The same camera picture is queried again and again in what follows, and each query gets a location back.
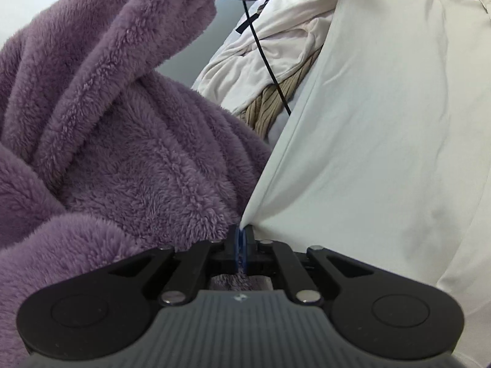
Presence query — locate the person's left forearm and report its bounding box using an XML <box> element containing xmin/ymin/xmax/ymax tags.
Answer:
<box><xmin>34</xmin><ymin>0</ymin><xmax>231</xmax><ymax>131</ymax></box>

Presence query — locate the white t-shirt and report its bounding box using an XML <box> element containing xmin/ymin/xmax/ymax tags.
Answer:
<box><xmin>241</xmin><ymin>0</ymin><xmax>491</xmax><ymax>304</ymax></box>

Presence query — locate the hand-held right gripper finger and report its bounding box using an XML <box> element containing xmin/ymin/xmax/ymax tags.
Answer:
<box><xmin>107</xmin><ymin>224</ymin><xmax>240</xmax><ymax>308</ymax></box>
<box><xmin>240</xmin><ymin>224</ymin><xmax>374</xmax><ymax>308</ymax></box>

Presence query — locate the white jacket with dark trim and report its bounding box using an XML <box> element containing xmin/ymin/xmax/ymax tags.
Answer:
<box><xmin>192</xmin><ymin>0</ymin><xmax>346</xmax><ymax>117</ymax></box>

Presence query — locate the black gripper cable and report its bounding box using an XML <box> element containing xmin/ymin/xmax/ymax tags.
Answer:
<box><xmin>241</xmin><ymin>0</ymin><xmax>293</xmax><ymax>116</ymax></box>

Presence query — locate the purple fleece robe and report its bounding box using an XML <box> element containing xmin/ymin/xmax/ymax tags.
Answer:
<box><xmin>0</xmin><ymin>0</ymin><xmax>274</xmax><ymax>368</ymax></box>

